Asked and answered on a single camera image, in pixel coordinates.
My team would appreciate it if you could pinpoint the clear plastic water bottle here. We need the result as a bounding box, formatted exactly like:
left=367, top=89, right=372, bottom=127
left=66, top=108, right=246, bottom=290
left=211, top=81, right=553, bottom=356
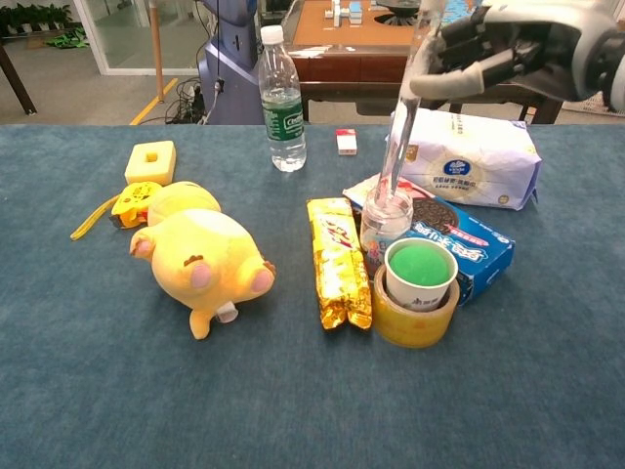
left=257, top=24, right=309, bottom=174

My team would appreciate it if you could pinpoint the yellow tape measure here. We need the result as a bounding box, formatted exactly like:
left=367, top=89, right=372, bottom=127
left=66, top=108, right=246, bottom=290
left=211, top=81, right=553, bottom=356
left=69, top=180, right=165, bottom=242

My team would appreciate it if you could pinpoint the small red white box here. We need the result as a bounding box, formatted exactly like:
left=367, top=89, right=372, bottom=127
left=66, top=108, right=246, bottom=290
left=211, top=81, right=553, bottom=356
left=335, top=128, right=359, bottom=157

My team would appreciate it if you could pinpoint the clear plastic tube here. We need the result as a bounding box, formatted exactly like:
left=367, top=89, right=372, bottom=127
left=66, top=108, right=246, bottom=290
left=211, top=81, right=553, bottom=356
left=374, top=0, right=443, bottom=207

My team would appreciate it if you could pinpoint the gold foil snack packet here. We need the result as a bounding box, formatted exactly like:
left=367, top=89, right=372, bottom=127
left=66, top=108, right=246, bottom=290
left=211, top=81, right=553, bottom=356
left=306, top=196, right=374, bottom=332

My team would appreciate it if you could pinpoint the wooden pole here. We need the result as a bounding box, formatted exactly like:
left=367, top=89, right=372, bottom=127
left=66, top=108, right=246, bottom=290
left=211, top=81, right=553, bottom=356
left=147, top=0, right=166, bottom=105

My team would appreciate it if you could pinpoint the dark table leg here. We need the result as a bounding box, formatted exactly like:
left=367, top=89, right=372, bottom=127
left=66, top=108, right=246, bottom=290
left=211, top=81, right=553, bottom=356
left=0, top=41, right=39, bottom=116

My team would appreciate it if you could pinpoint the yellow sponge block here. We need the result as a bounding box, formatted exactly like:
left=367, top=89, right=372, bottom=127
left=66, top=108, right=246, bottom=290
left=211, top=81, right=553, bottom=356
left=123, top=140, right=178, bottom=188

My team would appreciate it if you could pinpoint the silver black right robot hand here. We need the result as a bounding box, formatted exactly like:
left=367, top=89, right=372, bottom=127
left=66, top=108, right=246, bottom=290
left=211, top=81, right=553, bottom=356
left=408, top=0, right=612, bottom=104

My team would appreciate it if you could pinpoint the blue felt table mat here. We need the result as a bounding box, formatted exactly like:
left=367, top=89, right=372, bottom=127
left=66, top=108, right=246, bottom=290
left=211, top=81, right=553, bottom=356
left=0, top=123, right=625, bottom=469

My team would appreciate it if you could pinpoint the blue Oreo cookie box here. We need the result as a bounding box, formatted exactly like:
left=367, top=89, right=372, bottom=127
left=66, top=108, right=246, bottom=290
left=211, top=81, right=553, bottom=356
left=404, top=195, right=517, bottom=309

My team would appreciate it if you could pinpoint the tangled black cable bundle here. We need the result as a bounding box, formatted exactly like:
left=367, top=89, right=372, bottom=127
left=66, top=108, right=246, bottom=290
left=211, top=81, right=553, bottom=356
left=164, top=76, right=209, bottom=126

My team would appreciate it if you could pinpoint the blue robot pedestal base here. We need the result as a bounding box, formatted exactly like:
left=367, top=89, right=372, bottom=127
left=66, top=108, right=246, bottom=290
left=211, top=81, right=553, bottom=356
left=196, top=0, right=269, bottom=126

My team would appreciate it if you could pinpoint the white plastic basket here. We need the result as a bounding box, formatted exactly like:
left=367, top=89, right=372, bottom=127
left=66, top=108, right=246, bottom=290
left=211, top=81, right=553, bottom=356
left=579, top=90, right=625, bottom=117

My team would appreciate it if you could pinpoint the clear glass jar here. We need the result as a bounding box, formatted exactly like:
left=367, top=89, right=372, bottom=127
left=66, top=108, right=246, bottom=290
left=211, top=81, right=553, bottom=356
left=359, top=187, right=416, bottom=282

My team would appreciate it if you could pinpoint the black mahjong table centre disk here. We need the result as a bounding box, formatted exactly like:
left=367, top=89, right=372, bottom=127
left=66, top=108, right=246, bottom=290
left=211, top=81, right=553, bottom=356
left=373, top=0, right=422, bottom=26

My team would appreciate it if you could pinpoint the green cloth pile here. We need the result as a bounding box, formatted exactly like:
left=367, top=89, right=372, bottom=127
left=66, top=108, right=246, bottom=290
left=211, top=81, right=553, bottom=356
left=45, top=27, right=92, bottom=50

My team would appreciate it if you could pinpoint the white paper cup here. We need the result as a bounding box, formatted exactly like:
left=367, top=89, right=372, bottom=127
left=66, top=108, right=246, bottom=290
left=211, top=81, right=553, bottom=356
left=383, top=236, right=460, bottom=313

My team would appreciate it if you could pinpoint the white pink snack packet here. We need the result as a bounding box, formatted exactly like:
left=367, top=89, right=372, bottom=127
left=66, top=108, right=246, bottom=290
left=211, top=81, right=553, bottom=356
left=342, top=170, right=437, bottom=212

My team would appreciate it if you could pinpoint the yellowish clear tape roll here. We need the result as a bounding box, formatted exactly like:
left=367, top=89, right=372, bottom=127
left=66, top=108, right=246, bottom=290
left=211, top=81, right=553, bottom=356
left=371, top=265, right=462, bottom=350

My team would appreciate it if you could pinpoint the yellow plush chick toy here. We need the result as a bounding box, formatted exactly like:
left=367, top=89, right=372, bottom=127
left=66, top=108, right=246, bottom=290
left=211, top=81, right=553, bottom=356
left=128, top=180, right=277, bottom=341

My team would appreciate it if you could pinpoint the green potted plants row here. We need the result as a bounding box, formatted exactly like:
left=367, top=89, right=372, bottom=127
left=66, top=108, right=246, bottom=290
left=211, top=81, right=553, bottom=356
left=0, top=2, right=75, bottom=34

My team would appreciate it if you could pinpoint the brown mahjong table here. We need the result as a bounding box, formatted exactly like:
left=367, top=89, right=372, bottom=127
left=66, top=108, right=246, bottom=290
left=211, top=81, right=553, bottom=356
left=285, top=0, right=587, bottom=126

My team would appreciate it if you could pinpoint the white tissue pack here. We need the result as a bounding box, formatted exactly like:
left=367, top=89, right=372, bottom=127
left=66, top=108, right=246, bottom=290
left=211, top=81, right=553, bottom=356
left=385, top=107, right=544, bottom=212

